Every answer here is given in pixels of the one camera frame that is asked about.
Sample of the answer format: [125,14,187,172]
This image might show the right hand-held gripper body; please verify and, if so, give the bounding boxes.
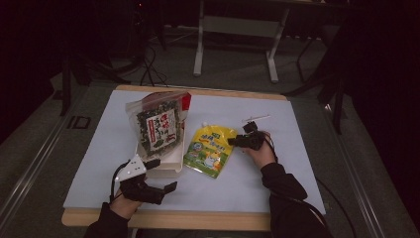
[235,120,267,152]

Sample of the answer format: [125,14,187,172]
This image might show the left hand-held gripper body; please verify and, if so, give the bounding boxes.
[116,153,166,205]

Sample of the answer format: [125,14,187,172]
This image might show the white plastic divided basket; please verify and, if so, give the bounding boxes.
[135,127,186,179]

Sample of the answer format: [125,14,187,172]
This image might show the yellow spouted pouch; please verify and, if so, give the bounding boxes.
[182,121,239,179]

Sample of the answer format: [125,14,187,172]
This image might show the clear dried seaweed shrimp packet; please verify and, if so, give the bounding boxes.
[125,92,187,160]

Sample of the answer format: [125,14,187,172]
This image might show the person's right hand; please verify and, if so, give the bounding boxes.
[242,133,277,171]

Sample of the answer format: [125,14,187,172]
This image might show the person's left hand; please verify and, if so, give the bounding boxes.
[110,192,143,220]

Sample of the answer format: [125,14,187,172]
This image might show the small white plastic strip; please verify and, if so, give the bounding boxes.
[241,114,271,123]

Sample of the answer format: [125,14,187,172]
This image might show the wooden table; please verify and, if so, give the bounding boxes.
[60,83,288,232]

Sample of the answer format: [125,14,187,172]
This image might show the white table mat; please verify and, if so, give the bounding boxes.
[62,89,326,215]

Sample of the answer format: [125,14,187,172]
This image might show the black metal stand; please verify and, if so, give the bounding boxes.
[283,29,352,135]
[58,39,133,117]

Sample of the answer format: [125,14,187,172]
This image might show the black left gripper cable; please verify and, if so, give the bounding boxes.
[109,159,132,203]

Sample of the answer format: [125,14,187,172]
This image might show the black floor cables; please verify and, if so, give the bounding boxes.
[140,43,169,87]

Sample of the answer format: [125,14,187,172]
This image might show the white metal table frame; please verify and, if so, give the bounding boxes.
[192,0,292,84]

